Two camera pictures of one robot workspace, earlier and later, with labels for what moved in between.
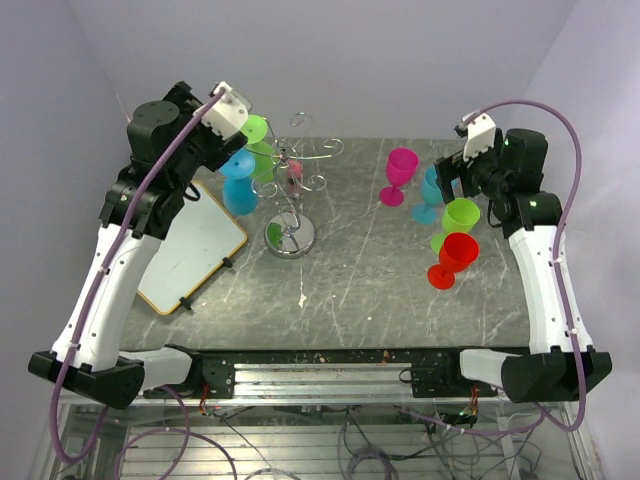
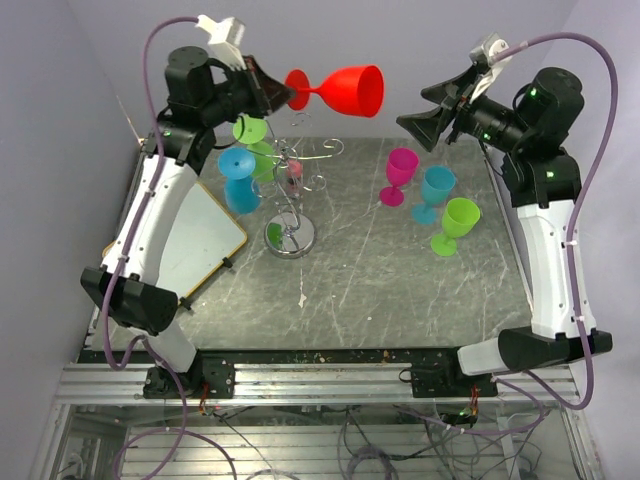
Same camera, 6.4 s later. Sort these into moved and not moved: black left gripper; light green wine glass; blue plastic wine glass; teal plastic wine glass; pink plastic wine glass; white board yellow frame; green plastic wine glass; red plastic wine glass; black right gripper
Moved: black right gripper; black left gripper; red plastic wine glass
Not moved: green plastic wine glass; blue plastic wine glass; pink plastic wine glass; white board yellow frame; light green wine glass; teal plastic wine glass
